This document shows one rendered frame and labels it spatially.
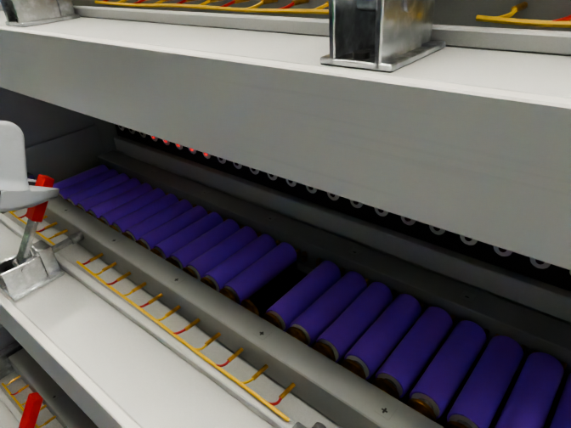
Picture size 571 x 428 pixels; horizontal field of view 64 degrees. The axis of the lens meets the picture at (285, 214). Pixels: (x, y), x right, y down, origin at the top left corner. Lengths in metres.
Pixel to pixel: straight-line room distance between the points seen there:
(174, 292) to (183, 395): 0.07
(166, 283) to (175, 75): 0.16
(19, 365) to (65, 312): 0.23
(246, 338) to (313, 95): 0.16
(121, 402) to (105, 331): 0.06
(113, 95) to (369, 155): 0.16
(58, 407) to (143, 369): 0.24
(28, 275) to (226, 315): 0.18
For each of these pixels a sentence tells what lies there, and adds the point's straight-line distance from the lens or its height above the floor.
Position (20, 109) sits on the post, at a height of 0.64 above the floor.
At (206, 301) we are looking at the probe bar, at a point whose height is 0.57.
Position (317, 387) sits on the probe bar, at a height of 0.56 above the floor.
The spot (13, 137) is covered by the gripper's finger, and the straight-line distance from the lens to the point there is 0.36.
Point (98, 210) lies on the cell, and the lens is 0.46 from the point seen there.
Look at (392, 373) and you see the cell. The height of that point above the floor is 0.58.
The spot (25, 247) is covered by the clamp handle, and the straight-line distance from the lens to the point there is 0.40.
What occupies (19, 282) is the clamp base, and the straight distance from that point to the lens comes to 0.41.
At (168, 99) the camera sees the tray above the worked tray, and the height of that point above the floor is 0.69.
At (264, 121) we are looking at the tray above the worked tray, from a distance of 0.18.
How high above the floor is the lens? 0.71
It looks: 14 degrees down
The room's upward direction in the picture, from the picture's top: 10 degrees clockwise
